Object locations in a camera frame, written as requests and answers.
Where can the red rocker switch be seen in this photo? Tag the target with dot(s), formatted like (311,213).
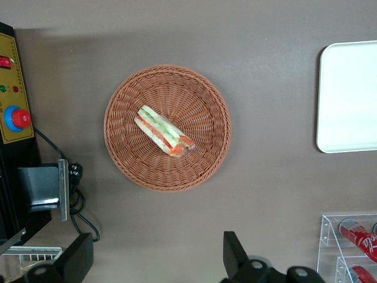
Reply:
(5,62)

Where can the red cola bottle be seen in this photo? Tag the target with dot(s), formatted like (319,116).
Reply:
(359,240)
(363,274)

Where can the clear acrylic bottle rack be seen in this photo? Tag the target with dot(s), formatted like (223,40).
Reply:
(330,233)

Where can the bagged bread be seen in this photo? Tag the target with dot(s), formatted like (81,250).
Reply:
(29,266)

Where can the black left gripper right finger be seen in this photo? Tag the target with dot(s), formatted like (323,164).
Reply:
(234,253)

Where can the grey metal machine tray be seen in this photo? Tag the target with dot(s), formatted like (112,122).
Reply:
(41,185)

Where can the red emergency stop button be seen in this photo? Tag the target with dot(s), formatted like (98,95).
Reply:
(21,118)

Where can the green indicator lamp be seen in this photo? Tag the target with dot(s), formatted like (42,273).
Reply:
(2,88)

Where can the vegetable sandwich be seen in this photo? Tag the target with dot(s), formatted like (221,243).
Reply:
(162,131)

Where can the red indicator lamp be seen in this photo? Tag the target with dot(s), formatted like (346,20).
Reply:
(15,89)

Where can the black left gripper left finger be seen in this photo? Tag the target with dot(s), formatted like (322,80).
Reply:
(78,259)

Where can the cream rectangular tray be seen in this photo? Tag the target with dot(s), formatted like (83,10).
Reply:
(350,97)

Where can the round brown wicker basket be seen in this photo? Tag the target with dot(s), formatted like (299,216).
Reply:
(191,97)

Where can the black machine with yellow panel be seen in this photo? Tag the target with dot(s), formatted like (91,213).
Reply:
(11,153)

